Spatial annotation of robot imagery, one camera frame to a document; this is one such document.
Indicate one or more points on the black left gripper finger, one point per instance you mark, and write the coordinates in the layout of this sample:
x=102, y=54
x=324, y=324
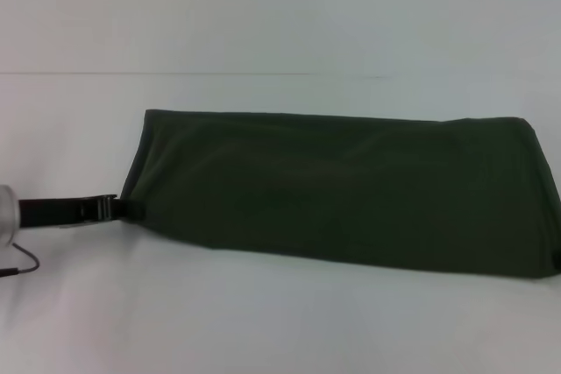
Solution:
x=131, y=209

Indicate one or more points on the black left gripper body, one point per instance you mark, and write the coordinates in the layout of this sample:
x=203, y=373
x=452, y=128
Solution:
x=57, y=214

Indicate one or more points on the dark green t-shirt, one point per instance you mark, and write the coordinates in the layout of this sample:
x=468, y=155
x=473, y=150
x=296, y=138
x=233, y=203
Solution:
x=350, y=199

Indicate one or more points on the white and silver left arm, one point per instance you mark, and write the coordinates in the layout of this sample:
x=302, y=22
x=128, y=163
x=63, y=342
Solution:
x=8, y=212

